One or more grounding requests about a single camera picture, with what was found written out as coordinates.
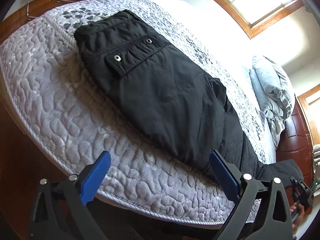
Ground dark wooden headboard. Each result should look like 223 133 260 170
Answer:
276 100 314 186

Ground grey quilted bedspread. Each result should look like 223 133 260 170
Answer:
1 0 276 226

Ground wooden framed headboard window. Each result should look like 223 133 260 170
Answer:
298 85 319 144

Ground right hand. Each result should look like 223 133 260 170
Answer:
290 203 305 233

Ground black cargo pants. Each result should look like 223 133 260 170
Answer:
74 10 303 187

